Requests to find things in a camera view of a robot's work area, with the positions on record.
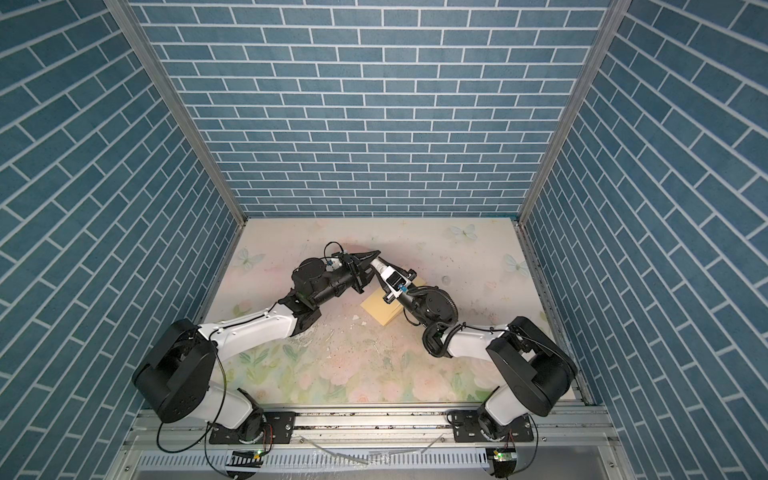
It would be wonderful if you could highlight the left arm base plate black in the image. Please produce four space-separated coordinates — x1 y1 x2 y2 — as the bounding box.
209 411 297 446

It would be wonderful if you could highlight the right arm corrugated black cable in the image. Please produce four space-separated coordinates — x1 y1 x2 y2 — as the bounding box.
401 284 481 359

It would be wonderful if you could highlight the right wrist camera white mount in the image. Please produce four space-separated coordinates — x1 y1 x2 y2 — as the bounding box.
382 266 417 288

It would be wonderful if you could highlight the left aluminium corner post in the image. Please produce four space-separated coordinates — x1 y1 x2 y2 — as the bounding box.
104 0 247 227

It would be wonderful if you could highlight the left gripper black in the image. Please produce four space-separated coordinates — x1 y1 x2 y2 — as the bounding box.
309 250 382 309

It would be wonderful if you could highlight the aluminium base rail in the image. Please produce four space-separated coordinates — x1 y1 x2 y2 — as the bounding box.
126 401 621 450

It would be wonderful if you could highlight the white slotted cable duct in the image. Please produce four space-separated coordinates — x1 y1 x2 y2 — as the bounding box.
137 448 489 473

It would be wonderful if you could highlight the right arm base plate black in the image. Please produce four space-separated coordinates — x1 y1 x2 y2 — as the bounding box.
446 408 535 443

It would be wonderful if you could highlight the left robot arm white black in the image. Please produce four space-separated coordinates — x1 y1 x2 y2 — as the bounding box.
132 250 380 430

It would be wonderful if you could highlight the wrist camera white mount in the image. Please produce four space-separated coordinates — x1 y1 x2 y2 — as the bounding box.
382 266 417 288
322 252 344 271

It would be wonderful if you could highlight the right controller board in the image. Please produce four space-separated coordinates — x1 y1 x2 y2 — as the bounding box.
492 448 518 463

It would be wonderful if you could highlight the aluminium corner post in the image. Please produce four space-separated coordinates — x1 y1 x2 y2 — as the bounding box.
518 0 631 226
104 0 247 227

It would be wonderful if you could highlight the controller board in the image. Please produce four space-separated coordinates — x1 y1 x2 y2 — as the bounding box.
492 448 518 463
226 450 265 470

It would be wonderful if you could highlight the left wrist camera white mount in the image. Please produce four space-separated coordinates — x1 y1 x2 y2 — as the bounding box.
322 252 344 271

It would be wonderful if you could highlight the right aluminium corner post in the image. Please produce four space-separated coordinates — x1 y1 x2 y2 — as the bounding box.
518 0 631 226

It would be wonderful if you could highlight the left controller board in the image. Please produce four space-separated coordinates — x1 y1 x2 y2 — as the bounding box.
226 450 265 470

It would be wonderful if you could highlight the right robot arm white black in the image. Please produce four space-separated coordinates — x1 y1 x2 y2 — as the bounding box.
372 259 578 440

